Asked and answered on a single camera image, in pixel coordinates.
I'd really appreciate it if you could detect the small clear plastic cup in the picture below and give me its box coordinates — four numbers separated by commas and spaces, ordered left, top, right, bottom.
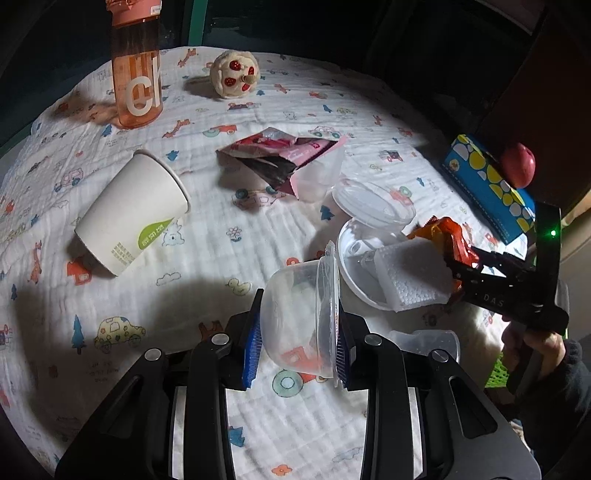
387, 329, 461, 365

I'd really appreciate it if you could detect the white paper cup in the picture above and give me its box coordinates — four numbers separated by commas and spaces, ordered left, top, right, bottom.
74, 148, 192, 278

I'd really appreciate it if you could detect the orange red snack wrapper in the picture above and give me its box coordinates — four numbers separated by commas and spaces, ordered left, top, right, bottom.
407, 216, 481, 301

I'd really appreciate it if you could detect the person's right forearm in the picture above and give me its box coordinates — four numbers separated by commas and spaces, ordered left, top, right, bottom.
508, 330, 591, 467

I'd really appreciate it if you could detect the round clear plastic container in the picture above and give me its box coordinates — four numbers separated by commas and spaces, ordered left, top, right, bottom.
259, 241, 343, 389

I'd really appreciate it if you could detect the clear plastic lid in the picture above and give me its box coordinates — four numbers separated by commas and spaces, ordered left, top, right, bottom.
331, 178, 417, 228

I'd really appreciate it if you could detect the orange water bottle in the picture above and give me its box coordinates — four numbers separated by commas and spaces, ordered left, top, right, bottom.
104, 0, 165, 130

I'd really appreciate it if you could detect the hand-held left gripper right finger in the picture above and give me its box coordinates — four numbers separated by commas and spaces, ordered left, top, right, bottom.
335, 301, 542, 480

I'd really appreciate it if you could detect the green plastic basket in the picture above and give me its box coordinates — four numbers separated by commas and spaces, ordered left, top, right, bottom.
486, 353, 514, 391

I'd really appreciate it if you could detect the clear plastic measuring cup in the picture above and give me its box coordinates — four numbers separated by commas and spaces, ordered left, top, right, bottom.
293, 147, 346, 201

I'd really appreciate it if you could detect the cream plush cake toy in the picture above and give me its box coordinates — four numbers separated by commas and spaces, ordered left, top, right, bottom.
209, 48, 262, 100

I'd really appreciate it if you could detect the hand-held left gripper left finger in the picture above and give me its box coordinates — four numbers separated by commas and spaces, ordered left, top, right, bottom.
55, 288, 267, 480

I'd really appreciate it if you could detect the blue yellow tissue box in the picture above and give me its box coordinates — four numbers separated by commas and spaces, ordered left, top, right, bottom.
442, 134, 537, 246

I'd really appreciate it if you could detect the person's right hand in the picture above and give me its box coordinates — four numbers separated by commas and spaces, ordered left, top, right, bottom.
501, 322, 532, 395

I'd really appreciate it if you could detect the pink snack wrapper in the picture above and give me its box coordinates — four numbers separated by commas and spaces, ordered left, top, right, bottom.
216, 127, 348, 198

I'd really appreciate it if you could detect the red ball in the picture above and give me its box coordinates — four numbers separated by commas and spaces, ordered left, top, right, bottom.
501, 142, 537, 190

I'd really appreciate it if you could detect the green post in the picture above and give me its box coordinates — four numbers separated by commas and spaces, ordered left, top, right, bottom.
188, 0, 209, 49

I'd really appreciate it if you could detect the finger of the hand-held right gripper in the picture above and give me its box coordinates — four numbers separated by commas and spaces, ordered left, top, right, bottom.
442, 257, 491, 303
468, 246, 536, 278

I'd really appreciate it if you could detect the white styrofoam piece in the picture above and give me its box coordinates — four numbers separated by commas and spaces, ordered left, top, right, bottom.
373, 241, 455, 312

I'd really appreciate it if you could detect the printed white blanket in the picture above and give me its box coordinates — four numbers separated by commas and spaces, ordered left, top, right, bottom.
0, 46, 561, 480

